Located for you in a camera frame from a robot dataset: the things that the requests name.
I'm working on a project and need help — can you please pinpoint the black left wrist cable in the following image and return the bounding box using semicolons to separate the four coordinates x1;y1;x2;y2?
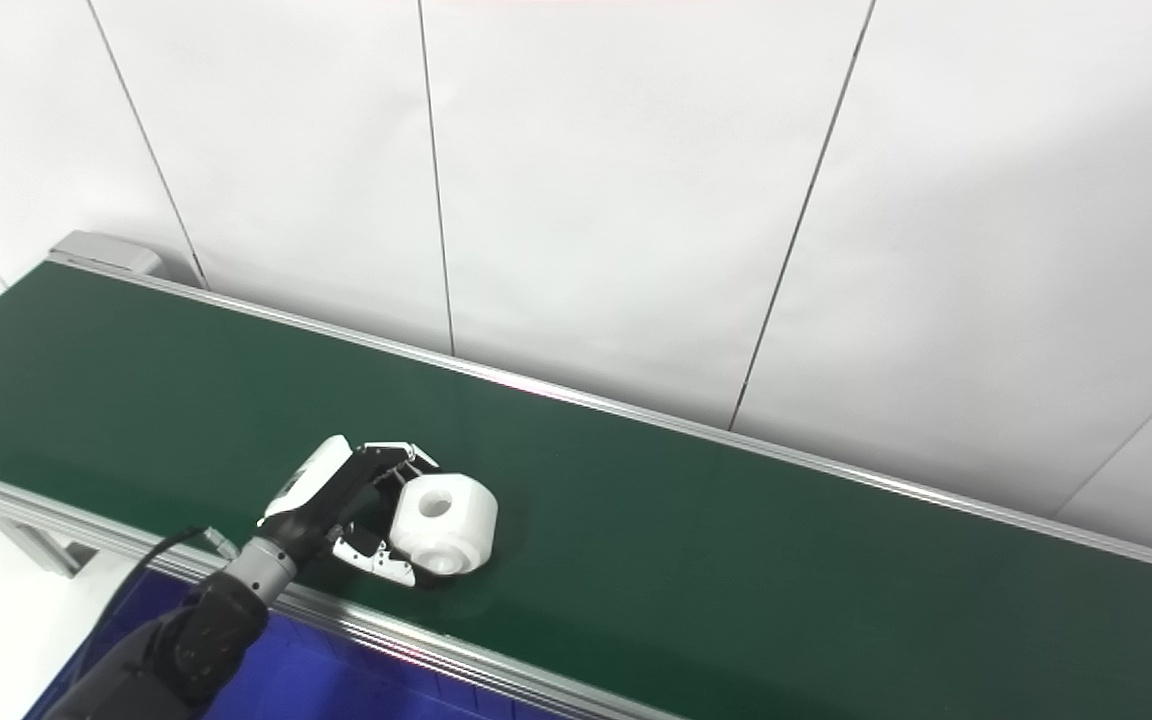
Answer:
86;526;239;656

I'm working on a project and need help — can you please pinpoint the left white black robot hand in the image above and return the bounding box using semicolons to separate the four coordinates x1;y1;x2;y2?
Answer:
257;435;439;588

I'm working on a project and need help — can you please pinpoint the grey conveyor end housing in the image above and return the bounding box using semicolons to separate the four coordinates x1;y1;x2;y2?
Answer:
48;230;165;279

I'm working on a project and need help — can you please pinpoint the blue plastic bin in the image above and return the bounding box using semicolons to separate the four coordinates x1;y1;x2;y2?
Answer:
24;568;547;720

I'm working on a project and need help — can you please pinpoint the green conveyor belt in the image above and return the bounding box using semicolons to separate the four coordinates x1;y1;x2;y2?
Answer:
0;262;1152;720
0;230;1152;720

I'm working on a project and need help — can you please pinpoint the aluminium conveyor support leg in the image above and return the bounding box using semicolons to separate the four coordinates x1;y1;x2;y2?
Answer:
0;498;99;581

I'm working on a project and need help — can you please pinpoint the white cylindrical plastic part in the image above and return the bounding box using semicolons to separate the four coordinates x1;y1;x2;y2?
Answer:
388;472;500;577

